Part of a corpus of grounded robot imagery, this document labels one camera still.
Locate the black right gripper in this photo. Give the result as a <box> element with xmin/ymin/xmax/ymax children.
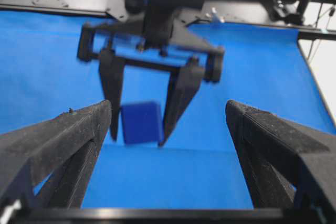
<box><xmin>77</xmin><ymin>6</ymin><xmax>224</xmax><ymax>147</ymax></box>

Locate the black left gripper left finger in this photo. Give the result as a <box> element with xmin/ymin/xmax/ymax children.
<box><xmin>1</xmin><ymin>100</ymin><xmax>112</xmax><ymax>208</ymax></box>

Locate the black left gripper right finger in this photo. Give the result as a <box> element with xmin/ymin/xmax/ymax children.
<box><xmin>225</xmin><ymin>100</ymin><xmax>335</xmax><ymax>210</ymax></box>

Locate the blue block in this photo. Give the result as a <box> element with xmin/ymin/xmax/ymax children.
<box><xmin>121</xmin><ymin>101</ymin><xmax>164</xmax><ymax>145</ymax></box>

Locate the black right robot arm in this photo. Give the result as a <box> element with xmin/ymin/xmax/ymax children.
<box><xmin>77</xmin><ymin>0</ymin><xmax>225</xmax><ymax>147</ymax></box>

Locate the blue table cloth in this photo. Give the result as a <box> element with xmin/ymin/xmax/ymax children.
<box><xmin>1</xmin><ymin>12</ymin><xmax>335</xmax><ymax>209</ymax></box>

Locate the black aluminium table frame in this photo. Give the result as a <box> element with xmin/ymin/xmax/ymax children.
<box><xmin>1</xmin><ymin>0</ymin><xmax>335</xmax><ymax>132</ymax></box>

